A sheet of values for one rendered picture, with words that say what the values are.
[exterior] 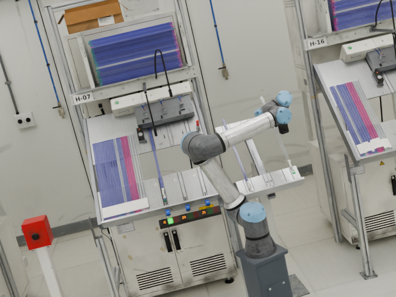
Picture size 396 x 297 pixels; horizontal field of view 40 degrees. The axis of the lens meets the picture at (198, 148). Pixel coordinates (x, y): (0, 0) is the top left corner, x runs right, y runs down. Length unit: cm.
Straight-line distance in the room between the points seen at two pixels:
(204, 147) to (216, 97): 249
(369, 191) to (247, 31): 195
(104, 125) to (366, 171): 163
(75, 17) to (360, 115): 184
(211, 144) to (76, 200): 283
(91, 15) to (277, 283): 201
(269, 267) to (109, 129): 130
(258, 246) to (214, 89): 250
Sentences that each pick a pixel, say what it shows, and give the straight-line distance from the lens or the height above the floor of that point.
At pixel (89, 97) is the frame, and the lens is 331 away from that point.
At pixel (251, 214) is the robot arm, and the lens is 250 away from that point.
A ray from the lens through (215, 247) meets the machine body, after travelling 342.
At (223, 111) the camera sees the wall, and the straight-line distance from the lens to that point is 487.
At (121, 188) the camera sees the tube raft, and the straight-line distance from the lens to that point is 305.
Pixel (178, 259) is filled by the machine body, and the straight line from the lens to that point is 342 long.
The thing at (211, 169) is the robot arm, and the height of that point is 98.
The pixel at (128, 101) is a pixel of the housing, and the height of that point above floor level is 127.
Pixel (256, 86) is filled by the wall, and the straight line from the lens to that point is 489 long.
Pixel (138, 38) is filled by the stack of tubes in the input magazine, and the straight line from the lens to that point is 324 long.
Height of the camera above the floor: 171
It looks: 14 degrees down
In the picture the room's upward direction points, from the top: 13 degrees counter-clockwise
